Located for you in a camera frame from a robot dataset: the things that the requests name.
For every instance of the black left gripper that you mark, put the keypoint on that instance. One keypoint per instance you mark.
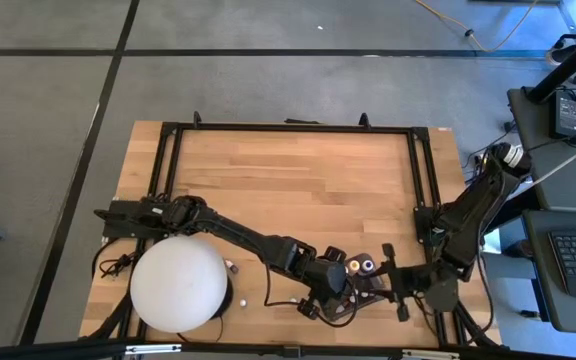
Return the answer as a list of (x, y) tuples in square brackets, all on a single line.
[(328, 277)]

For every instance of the dark grey plastic bin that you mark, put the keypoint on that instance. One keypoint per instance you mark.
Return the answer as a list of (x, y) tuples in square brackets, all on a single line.
[(370, 286)]

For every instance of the black stand pole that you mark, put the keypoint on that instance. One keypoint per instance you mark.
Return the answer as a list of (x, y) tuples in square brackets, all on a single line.
[(568, 65)]

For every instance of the dark round cap object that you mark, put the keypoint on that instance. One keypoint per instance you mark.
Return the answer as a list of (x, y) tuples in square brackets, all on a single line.
[(232, 267)]

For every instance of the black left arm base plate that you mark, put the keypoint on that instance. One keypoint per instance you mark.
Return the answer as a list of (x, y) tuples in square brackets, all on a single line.
[(123, 220)]

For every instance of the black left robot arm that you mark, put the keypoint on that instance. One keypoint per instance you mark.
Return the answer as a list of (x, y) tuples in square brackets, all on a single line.
[(238, 232)]

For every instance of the black power adapter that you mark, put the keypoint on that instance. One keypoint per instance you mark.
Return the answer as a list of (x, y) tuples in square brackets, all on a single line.
[(568, 115)]

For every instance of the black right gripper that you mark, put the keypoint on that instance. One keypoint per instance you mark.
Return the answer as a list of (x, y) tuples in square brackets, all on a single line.
[(413, 282)]

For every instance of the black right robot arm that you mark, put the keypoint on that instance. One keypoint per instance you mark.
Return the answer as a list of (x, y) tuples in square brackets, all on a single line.
[(473, 210)]

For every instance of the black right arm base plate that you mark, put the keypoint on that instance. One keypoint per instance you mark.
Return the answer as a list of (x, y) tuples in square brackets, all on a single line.
[(425, 222)]

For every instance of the silver metal bracket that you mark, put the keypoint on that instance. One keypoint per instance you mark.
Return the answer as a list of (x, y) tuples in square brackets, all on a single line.
[(430, 355), (153, 348)]

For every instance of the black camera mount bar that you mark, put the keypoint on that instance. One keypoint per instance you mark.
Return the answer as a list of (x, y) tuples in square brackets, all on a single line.
[(288, 353)]

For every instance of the orange food colouring bottle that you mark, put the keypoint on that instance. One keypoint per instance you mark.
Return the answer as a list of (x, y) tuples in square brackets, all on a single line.
[(354, 265)]

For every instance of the white globe lamp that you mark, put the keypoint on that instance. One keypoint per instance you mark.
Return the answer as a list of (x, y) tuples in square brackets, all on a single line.
[(178, 285)]

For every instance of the blue-capped food colouring bottle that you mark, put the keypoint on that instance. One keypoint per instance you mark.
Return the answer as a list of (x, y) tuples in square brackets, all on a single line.
[(367, 264)]

